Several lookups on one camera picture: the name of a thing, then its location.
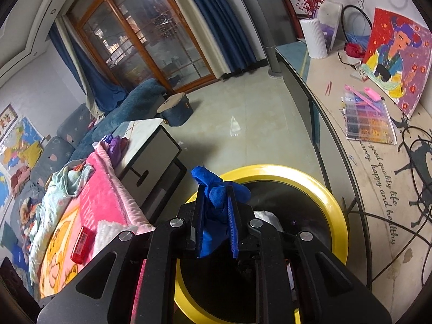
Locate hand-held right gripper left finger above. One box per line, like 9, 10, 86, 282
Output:
37, 185, 206, 324

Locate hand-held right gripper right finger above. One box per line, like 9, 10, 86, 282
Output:
227, 182, 394, 324

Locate blue cloth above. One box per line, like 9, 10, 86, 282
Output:
191, 166, 252, 260

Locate clear plastic bag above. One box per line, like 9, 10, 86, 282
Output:
253, 211, 284, 232

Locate yellow rimmed trash bin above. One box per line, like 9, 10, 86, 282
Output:
174, 164, 348, 324

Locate white fluffy towel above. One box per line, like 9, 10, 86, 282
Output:
93, 221, 139, 254

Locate white top coffee table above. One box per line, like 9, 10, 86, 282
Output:
113, 117, 187, 223

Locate pink blanket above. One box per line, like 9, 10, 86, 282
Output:
39, 143, 159, 324

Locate purple cloth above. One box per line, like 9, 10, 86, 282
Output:
101, 134, 129, 169

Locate red small box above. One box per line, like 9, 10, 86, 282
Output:
70, 226, 93, 264

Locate blue sofa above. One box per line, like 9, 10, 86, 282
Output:
10, 78, 167, 210

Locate mint floral quilt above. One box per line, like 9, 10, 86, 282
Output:
29, 162, 95, 277

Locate clear bead organizer box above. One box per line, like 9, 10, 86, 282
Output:
343, 89, 398, 146

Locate tv cabinet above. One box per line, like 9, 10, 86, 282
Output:
274, 42, 432, 291

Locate blue curtain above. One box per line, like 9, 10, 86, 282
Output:
49, 23, 129, 115
175, 0, 260, 75

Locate pink ruler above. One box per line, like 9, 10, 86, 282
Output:
344, 85, 377, 110

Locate grey tower air conditioner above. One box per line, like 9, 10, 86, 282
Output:
236, 0, 282, 76

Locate wooden framed glass door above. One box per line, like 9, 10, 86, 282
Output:
66, 0, 217, 95

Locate white ribbed vase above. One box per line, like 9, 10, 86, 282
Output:
300, 18, 329, 59

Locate red yarn bundle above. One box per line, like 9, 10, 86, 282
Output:
344, 42, 363, 58

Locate white framed canvas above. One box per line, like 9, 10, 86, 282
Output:
315, 2, 344, 51

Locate black hoop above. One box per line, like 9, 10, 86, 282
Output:
340, 4, 373, 56

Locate colourful figure painting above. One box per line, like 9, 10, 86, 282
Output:
361, 7, 432, 119

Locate wall map poster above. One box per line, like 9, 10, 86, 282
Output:
0, 116, 44, 176

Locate framed wall picture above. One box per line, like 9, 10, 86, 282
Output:
0, 104, 19, 139

